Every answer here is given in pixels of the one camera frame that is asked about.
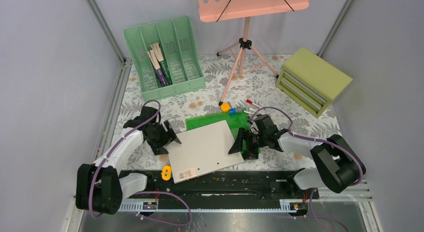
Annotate green desktop file organizer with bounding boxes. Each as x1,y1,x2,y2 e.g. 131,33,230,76
123,16,206,100

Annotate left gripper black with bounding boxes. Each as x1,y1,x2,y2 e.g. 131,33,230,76
146,120,181,155

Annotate yellow toy block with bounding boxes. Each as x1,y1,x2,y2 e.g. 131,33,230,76
220,102,232,113

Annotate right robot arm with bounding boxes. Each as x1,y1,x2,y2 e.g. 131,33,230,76
228,114,366,198

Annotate orange blue green block stack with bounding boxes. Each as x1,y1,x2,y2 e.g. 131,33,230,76
161,165,172,181

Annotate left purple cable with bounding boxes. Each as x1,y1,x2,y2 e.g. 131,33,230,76
87,100,193,226

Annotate green plastic folder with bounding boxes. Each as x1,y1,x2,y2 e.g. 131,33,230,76
185,112,251,156

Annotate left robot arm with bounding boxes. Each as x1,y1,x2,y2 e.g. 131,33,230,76
75,106,181,217

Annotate yellow-green drawer cabinet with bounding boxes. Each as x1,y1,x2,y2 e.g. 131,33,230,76
275,47,353,118

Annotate floral table mat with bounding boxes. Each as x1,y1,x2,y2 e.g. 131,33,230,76
112,54,342,171

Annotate white binder folder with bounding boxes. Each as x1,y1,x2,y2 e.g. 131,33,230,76
166,120,244,184

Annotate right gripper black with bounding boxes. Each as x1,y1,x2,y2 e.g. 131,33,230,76
228,127,268,161

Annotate pink music stand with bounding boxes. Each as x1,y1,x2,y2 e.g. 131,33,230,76
198,0,310,106

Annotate purple Treehouse book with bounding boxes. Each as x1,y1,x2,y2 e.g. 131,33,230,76
148,50,169,87

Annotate blue grey toy piece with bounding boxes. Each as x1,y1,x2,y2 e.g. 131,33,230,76
228,107,244,115

